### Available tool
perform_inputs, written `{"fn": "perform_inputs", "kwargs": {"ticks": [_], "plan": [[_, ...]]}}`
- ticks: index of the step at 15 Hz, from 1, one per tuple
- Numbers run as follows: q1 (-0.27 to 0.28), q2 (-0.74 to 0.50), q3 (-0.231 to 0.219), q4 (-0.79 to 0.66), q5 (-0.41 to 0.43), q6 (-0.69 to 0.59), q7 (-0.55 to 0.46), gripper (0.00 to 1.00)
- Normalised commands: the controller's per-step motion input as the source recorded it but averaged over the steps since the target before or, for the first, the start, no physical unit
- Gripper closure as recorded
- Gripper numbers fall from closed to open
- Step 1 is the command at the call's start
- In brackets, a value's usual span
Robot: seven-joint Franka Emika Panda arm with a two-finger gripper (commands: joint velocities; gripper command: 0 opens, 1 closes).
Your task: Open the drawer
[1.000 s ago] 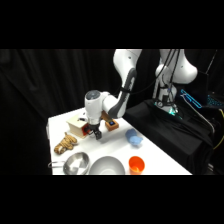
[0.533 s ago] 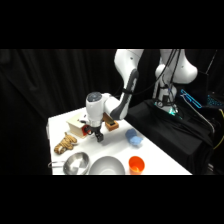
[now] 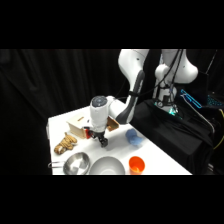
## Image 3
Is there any black draped robot stand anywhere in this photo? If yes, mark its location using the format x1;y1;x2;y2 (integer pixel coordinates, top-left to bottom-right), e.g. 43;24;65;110
128;98;215;176

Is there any tan plush toy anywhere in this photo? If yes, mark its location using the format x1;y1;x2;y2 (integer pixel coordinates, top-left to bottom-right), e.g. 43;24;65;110
53;132;79;156

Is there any cream wooden drawer box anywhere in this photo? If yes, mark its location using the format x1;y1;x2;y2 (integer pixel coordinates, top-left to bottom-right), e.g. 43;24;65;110
65;114;93;139

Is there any orange plastic cup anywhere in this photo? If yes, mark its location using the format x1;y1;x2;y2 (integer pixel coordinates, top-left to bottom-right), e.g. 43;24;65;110
128;155;146;176

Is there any black curtain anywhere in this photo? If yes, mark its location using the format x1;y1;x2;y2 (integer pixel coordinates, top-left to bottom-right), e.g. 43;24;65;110
0;49;224;176

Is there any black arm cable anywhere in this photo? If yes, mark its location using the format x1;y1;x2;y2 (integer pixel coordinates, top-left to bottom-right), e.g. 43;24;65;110
114;49;186;109

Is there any steel pot with handle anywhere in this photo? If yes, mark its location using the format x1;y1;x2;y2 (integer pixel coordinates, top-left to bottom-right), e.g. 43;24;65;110
47;151;91;176

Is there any yellow cable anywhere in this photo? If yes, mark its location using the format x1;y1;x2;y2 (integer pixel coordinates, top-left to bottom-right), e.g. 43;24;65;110
212;107;224;152

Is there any black device with blue lights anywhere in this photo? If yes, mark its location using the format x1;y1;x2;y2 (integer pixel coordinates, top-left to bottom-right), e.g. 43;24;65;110
179;87;224;112

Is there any red drawer with black handle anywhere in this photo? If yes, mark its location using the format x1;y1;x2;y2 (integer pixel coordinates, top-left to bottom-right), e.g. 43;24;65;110
83;126;96;140

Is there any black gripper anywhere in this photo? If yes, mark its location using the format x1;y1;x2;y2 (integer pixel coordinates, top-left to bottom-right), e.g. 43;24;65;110
95;130;110;149

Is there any blue crumpled cloth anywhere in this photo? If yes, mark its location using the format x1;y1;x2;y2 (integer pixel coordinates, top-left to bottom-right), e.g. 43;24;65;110
124;128;144;147

